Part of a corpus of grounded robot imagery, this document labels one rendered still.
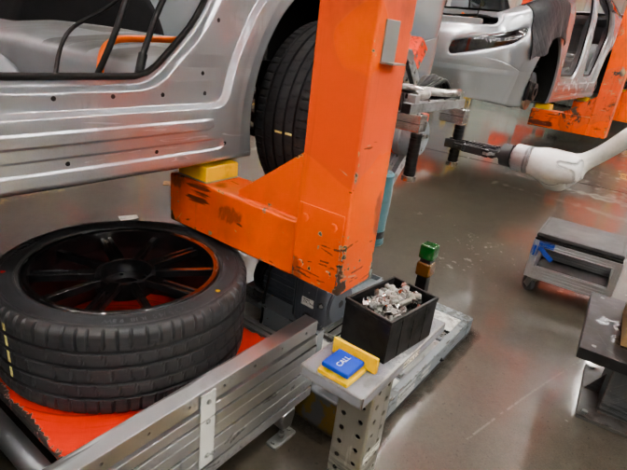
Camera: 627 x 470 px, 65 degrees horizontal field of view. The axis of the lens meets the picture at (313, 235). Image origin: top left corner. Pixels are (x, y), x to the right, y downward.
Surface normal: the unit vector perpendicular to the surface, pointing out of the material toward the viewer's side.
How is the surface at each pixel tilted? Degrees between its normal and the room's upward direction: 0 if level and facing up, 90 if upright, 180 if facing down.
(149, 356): 90
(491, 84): 105
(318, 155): 90
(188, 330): 90
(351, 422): 90
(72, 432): 0
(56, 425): 0
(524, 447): 0
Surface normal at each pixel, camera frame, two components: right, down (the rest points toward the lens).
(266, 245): -0.61, 0.25
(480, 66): -0.15, 0.37
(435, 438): 0.11, -0.92
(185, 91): 0.79, 0.32
